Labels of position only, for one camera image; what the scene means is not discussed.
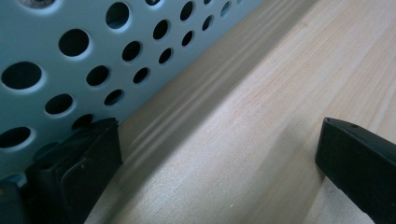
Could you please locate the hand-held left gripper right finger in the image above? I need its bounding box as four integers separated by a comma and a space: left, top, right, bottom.
314, 117, 396, 224

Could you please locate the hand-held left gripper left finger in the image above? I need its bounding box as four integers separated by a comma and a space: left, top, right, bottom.
23, 117, 123, 224

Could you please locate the light blue perforated panel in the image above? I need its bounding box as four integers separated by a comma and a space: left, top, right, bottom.
0, 0, 265, 181

